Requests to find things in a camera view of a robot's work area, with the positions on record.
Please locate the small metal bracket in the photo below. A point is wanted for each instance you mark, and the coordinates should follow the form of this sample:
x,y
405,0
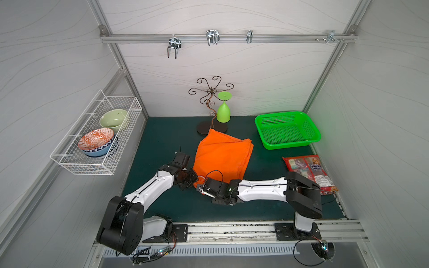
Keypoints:
x,y
249,36

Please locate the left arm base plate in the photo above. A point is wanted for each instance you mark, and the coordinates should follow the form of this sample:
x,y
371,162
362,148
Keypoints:
x,y
172,233

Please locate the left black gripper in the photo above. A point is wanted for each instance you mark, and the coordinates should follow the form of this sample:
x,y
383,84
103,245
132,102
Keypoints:
x,y
187,177

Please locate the brown metal cup stand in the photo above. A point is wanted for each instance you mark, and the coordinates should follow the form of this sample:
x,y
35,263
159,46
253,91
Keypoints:
x,y
208,100

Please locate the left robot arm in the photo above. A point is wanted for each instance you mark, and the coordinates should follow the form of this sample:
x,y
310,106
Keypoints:
x,y
123,225

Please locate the pale green bowl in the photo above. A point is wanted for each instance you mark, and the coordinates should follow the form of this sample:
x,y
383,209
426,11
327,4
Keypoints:
x,y
117,120

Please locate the green plastic basket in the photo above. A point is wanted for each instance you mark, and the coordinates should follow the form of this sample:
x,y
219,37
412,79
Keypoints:
x,y
284,130

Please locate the red snack bag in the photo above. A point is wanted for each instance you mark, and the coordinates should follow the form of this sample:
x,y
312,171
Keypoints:
x,y
311,168

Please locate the white wire wall basket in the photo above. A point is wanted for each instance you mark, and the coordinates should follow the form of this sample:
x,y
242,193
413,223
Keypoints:
x,y
69,156

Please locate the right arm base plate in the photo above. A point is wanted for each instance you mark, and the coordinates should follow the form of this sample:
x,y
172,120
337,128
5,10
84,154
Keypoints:
x,y
288,232

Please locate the aluminium rail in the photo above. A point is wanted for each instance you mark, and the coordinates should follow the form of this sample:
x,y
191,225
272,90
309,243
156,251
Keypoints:
x,y
200,233
224,38

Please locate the green plastic goblet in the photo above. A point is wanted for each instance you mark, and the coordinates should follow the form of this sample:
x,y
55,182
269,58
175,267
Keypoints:
x,y
224,113

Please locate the left metal hook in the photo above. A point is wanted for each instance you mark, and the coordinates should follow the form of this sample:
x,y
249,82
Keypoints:
x,y
174,45

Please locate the metal hook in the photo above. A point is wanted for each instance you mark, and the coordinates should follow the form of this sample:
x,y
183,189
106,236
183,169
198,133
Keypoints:
x,y
213,37
174,45

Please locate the aluminium top rail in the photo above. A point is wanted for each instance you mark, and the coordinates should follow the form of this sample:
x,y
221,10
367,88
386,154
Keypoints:
x,y
224,38

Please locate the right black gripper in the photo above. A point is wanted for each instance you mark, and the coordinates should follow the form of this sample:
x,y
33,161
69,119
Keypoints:
x,y
208,187

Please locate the orange shorts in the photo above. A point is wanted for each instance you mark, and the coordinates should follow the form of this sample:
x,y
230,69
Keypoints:
x,y
222,157

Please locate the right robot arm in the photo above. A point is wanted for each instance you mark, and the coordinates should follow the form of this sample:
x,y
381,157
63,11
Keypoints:
x,y
302,194

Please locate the middle metal hook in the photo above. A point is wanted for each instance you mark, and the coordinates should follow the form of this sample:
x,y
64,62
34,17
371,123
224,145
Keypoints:
x,y
213,37

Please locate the orange patterned bowl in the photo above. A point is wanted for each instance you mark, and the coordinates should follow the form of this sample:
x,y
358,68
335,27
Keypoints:
x,y
97,143

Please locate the aluminium front rail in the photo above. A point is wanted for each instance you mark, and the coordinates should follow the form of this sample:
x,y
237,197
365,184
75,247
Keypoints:
x,y
200,233

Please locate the right metal hook bracket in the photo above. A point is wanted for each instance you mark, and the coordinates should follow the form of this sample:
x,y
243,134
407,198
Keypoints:
x,y
330,38

